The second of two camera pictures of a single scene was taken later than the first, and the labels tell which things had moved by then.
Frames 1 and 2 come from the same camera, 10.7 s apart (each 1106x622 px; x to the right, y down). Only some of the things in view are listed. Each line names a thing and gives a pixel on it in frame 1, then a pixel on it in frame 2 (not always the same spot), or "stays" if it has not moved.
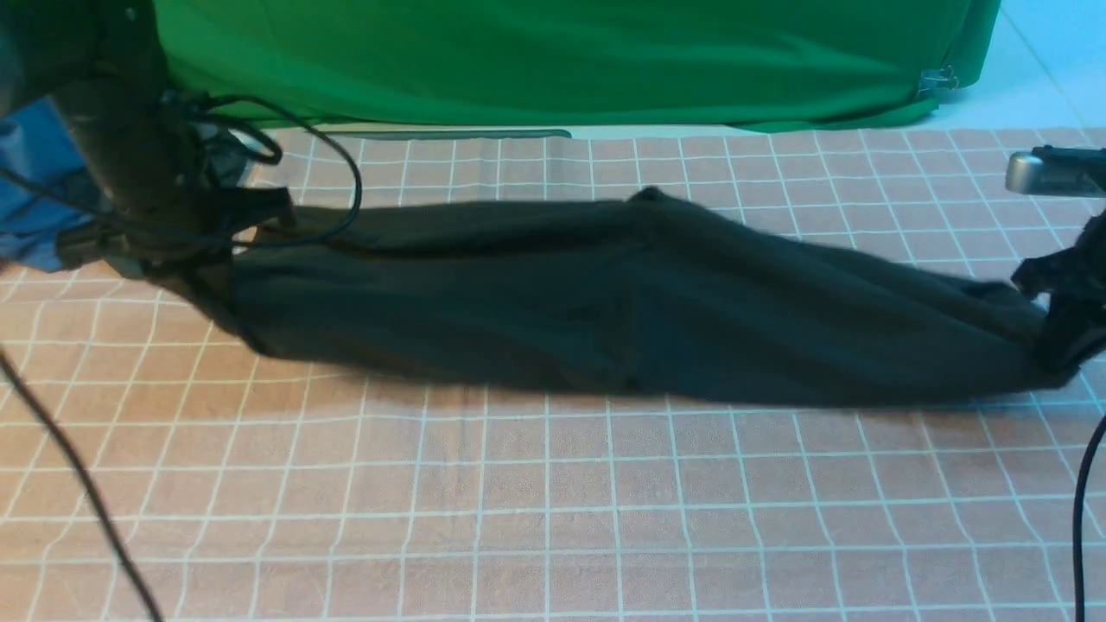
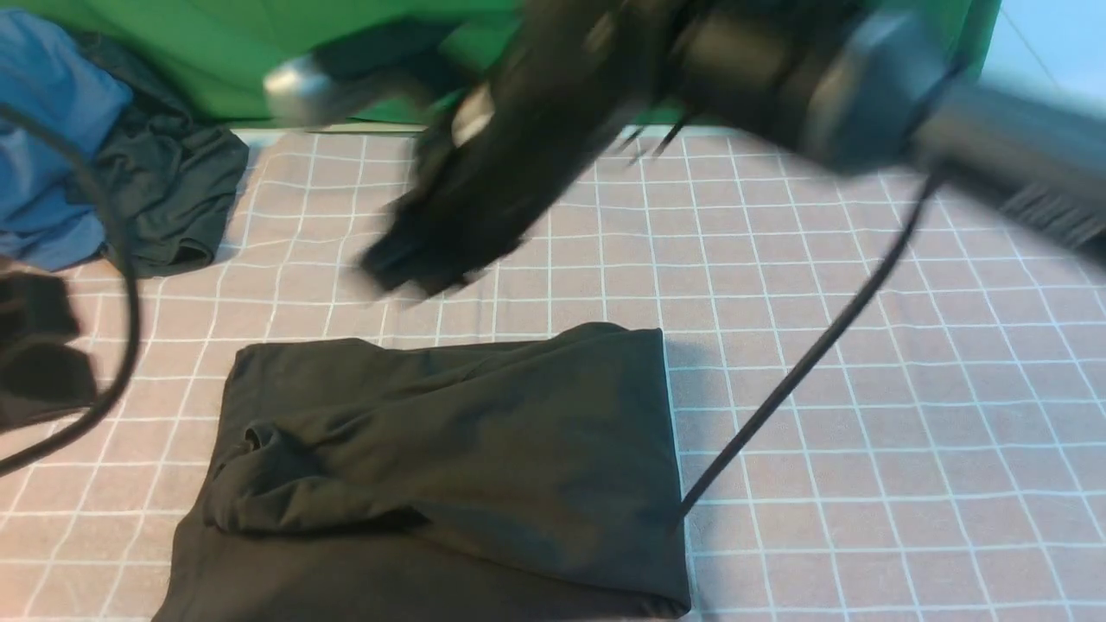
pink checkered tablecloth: [250, 485] stays
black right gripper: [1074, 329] to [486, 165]
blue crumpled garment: [37, 142] stays
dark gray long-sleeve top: [637, 292] to [518, 477]
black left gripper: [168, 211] to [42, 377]
